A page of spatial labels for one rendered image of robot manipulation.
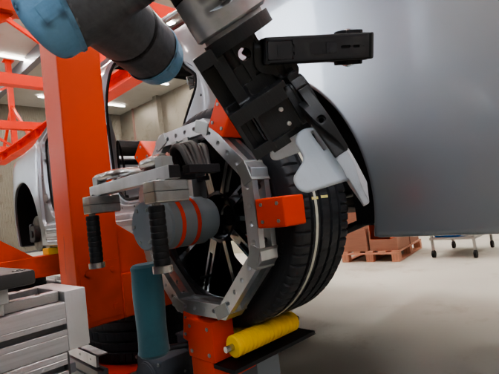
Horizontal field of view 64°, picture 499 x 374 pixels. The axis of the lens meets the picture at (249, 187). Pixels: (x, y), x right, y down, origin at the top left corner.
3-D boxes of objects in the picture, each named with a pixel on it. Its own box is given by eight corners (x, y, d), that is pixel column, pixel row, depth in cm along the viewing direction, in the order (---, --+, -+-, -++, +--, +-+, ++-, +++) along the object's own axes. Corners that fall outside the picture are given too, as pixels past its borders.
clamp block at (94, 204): (121, 211, 115) (119, 192, 116) (90, 214, 109) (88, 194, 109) (113, 211, 119) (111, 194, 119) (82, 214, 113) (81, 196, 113)
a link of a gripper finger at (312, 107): (332, 168, 40) (285, 102, 42) (347, 158, 40) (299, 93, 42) (333, 154, 35) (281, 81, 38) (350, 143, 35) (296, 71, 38)
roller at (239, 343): (306, 329, 121) (304, 309, 121) (234, 363, 100) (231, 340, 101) (291, 326, 125) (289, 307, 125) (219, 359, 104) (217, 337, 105)
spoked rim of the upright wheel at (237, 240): (307, 312, 125) (344, 156, 113) (255, 335, 109) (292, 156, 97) (209, 248, 159) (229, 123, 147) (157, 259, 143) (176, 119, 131)
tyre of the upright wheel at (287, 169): (321, 348, 122) (376, 135, 106) (269, 378, 105) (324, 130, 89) (194, 258, 166) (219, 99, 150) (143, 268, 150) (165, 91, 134)
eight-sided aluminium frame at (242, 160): (287, 322, 98) (261, 104, 100) (269, 330, 93) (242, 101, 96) (166, 302, 136) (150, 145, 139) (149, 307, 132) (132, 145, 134)
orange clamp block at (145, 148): (171, 156, 132) (159, 140, 137) (150, 156, 127) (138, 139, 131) (165, 173, 135) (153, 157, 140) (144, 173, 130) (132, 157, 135)
